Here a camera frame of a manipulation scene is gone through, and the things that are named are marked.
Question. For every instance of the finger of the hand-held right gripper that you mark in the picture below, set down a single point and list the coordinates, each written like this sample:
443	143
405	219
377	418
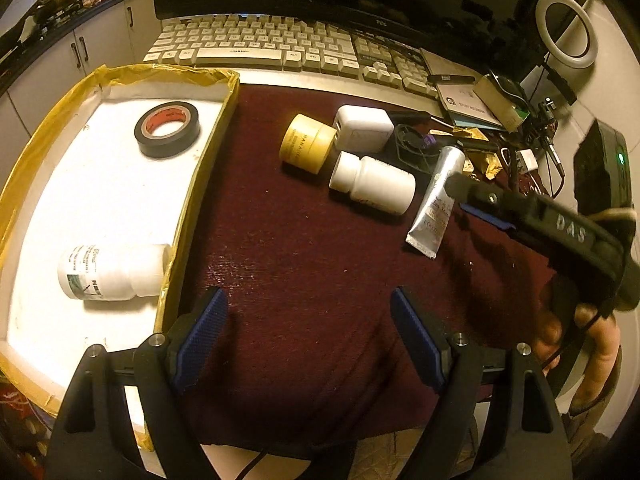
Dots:
480	192
487	216

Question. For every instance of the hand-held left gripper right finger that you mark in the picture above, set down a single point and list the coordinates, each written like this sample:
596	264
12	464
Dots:
415	335

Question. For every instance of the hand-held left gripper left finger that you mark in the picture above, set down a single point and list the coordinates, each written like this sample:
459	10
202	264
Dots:
200	330

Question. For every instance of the silver hand cream tube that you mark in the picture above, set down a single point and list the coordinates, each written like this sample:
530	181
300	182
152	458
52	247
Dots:
435	220

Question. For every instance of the black marker purple cap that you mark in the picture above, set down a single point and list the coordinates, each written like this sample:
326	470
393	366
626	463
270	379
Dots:
429	142

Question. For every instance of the plain white pill bottle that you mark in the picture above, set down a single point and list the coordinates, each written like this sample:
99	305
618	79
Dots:
375	182

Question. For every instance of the yellow-taped cardboard box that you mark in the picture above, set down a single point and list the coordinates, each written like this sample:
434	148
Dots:
100	200

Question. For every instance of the yellow round jar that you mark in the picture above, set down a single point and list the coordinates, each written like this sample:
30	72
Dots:
305	145

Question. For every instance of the person's right hand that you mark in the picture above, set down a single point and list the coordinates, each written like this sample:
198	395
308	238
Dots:
600	360

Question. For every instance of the gold foil wrapper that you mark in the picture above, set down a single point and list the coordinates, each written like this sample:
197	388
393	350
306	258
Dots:
470	133
485	165

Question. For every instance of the small white plug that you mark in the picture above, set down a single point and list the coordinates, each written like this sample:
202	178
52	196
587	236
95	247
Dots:
527	160

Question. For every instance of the small white cardboard box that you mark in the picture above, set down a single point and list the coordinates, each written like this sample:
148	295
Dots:
495	107

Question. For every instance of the black plastic fan part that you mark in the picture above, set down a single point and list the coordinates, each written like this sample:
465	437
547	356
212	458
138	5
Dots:
405	146

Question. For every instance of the white pill bottle green label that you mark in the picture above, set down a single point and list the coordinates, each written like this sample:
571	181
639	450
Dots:
110	272

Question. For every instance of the black mouse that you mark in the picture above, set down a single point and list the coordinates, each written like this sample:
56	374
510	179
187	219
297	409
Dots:
506	87

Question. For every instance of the black pen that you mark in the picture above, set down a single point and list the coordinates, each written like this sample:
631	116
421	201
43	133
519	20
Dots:
450	78

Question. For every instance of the dark red cloth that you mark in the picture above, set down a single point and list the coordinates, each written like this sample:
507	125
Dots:
300	260

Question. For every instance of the white charger adapter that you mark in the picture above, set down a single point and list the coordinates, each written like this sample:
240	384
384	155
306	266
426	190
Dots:
365	127

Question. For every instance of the black tape roll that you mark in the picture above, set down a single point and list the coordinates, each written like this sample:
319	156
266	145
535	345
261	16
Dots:
145	145

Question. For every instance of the white keyboard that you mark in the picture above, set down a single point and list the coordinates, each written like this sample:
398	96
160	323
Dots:
240	55

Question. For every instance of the white lower kitchen cabinets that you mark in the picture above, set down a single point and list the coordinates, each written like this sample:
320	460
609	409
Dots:
105	35

